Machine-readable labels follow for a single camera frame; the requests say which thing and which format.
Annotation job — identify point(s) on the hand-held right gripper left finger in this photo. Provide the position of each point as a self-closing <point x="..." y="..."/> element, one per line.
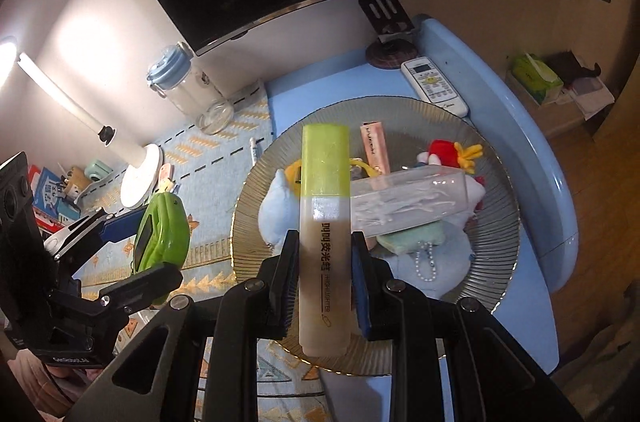
<point x="282" y="292"/>

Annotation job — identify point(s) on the clear plastic packet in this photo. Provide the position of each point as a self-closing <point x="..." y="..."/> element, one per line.
<point x="410" y="197"/>

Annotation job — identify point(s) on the mint green instant camera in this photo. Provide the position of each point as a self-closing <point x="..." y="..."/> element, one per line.
<point x="97" y="171"/>

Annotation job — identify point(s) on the green plastic toy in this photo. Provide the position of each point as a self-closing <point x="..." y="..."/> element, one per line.
<point x="162" y="237"/>

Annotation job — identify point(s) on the pink lip balm tube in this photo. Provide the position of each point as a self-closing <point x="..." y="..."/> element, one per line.
<point x="374" y="147"/>

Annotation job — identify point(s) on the red plush toy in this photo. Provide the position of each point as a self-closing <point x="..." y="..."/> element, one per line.
<point x="442" y="152"/>

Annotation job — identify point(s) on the paper pile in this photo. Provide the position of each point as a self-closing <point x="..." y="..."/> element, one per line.
<point x="590" y="87"/>

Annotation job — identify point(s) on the glass bottle with blue lid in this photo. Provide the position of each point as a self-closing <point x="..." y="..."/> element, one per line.
<point x="195" y="92"/>

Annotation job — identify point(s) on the ribbed glass plate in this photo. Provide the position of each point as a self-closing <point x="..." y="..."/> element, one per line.
<point x="490" y="232"/>

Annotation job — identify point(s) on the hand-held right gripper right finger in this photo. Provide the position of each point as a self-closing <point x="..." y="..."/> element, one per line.
<point x="361" y="297"/>

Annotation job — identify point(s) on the yellow orange plastic toy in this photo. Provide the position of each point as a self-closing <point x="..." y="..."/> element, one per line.
<point x="292" y="172"/>

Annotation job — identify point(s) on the pink oval case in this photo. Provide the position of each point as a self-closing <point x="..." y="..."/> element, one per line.
<point x="166" y="177"/>

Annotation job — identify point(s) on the light blue whale plush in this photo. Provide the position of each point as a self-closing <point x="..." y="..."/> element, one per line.
<point x="280" y="212"/>

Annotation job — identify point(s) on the brown pen holder cup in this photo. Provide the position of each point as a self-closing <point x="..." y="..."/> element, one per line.
<point x="75" y="184"/>

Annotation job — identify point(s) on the yellow-green highlighter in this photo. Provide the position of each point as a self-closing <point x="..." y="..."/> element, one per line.
<point x="325" y="212"/>

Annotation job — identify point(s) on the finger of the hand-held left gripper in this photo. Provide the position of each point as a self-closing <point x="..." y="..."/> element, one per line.
<point x="145" y="284"/>
<point x="122" y="224"/>

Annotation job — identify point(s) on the white pen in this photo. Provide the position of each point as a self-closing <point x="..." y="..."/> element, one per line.
<point x="254" y="151"/>

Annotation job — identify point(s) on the green tissue box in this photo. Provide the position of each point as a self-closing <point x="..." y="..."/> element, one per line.
<point x="535" y="77"/>

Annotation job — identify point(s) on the white remote control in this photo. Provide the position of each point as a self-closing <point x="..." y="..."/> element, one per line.
<point x="435" y="85"/>

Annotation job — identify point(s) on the stack of books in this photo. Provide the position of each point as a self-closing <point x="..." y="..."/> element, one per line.
<point x="50" y="197"/>

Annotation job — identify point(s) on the black phone stand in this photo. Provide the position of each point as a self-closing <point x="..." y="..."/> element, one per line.
<point x="387" y="27"/>

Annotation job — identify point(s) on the pale blue round plush toy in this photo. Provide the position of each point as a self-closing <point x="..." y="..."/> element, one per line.
<point x="450" y="264"/>

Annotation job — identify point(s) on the blue patterned table mat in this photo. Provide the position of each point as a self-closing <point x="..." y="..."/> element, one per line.
<point x="220" y="212"/>

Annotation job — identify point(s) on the mint green plush toy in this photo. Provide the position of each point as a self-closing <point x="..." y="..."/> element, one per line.
<point x="415" y="237"/>

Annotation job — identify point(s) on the white desk lamp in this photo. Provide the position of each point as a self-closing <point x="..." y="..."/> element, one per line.
<point x="135" y="177"/>

